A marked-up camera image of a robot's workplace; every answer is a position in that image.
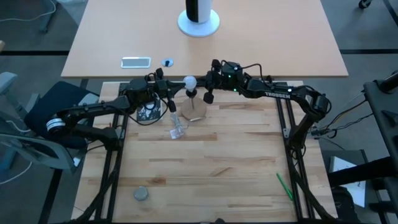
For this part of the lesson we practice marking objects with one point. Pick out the lamp with round wooden base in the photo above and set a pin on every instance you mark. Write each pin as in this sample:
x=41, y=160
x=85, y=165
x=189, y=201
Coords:
x=196, y=110

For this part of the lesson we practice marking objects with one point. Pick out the white lightbulb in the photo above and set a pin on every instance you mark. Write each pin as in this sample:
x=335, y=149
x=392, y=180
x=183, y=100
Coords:
x=189, y=82

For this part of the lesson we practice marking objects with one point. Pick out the white paper sheet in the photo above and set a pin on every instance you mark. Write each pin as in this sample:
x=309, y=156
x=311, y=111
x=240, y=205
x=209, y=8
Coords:
x=342, y=163

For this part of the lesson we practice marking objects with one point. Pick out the black chair caster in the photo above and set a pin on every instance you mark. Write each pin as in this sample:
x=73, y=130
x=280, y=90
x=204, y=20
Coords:
x=363, y=3

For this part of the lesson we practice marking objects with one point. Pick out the black paperback book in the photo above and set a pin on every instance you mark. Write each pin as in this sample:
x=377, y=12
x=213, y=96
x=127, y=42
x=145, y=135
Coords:
x=150, y=113

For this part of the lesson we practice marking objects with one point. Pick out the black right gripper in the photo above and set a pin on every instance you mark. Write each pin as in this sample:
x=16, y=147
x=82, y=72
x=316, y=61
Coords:
x=230, y=79

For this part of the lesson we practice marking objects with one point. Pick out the black bag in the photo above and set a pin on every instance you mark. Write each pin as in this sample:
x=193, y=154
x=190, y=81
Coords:
x=345, y=205

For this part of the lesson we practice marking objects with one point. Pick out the white tower fan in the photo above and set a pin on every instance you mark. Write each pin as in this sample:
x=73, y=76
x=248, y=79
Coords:
x=199, y=23

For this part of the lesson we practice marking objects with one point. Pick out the clear plastic packaging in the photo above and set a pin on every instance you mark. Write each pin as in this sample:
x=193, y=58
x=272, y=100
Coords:
x=176, y=132

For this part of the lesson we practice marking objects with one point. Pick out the black equipment stand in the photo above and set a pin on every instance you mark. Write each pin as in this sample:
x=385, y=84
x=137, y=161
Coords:
x=385, y=124

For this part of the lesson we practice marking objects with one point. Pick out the green pen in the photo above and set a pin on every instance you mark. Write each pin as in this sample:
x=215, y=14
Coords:
x=285, y=186

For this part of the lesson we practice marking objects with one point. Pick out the black aluminium table frame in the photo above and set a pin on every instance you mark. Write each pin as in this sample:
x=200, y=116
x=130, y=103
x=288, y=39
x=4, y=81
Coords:
x=109, y=186

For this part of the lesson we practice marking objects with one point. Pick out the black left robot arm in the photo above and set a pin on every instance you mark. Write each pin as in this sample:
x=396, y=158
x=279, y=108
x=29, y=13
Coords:
x=93, y=109

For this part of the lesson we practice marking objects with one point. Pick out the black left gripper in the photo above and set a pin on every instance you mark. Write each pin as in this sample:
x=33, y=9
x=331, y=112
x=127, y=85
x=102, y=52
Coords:
x=146, y=90

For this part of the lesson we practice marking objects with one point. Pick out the grey round disc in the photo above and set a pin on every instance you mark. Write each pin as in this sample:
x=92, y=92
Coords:
x=141, y=193

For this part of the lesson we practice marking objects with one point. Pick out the light wood desk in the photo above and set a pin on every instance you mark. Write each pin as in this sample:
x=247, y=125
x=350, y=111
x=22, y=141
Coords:
x=280, y=40

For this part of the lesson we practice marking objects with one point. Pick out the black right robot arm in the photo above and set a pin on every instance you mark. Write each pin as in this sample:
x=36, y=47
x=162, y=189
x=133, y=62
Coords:
x=273, y=93

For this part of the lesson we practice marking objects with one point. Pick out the black grey office chair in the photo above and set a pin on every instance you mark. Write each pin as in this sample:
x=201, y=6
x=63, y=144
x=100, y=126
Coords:
x=37, y=152

